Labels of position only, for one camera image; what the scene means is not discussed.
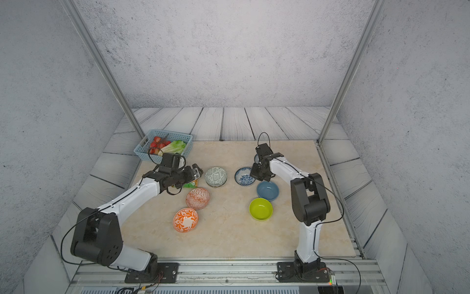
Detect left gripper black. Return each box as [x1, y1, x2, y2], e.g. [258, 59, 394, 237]
[170, 162, 204, 189]

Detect plain blue shallow bowl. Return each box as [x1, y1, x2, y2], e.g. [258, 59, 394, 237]
[257, 181, 280, 202]

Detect red diamond pattern bowl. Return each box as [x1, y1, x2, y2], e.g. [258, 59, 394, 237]
[186, 187, 210, 210]

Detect green geometric pattern bowl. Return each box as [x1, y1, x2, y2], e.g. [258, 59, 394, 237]
[204, 167, 228, 187]

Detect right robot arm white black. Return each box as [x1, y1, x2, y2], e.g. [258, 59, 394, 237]
[250, 153, 330, 273]

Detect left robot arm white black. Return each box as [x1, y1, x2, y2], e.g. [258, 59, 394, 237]
[70, 153, 203, 272]

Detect green snack chip bag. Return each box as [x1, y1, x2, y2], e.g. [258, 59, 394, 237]
[183, 180, 198, 189]

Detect green lettuce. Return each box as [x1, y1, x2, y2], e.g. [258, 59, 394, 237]
[157, 140, 186, 156]

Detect lime green bowl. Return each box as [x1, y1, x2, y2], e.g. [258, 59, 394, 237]
[248, 198, 274, 221]

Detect red strawberries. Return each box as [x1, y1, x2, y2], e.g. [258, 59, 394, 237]
[148, 136, 171, 154]

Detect orange floral bowl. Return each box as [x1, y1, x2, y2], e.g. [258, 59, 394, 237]
[173, 208, 199, 233]

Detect light blue plastic basket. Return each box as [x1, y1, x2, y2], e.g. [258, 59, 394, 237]
[134, 129, 193, 164]

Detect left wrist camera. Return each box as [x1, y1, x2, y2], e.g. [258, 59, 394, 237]
[192, 164, 203, 180]

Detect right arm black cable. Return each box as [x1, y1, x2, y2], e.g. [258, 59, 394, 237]
[256, 132, 362, 294]

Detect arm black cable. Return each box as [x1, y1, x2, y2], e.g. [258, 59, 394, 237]
[59, 146, 188, 266]
[256, 132, 362, 294]

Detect aluminium front rail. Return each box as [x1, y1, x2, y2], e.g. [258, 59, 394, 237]
[66, 258, 389, 294]

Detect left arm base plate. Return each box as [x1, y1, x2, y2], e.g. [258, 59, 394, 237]
[124, 262, 179, 284]

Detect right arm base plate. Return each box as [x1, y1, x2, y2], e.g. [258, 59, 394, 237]
[275, 261, 331, 284]

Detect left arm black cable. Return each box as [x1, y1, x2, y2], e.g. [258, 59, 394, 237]
[59, 146, 188, 266]

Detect right aluminium frame post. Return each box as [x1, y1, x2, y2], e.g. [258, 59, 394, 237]
[317, 0, 386, 146]

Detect aluminium frame post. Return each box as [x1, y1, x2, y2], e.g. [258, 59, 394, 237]
[60, 0, 145, 138]
[317, 0, 386, 146]

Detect left aluminium frame post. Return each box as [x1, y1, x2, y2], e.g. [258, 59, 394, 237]
[60, 0, 145, 138]

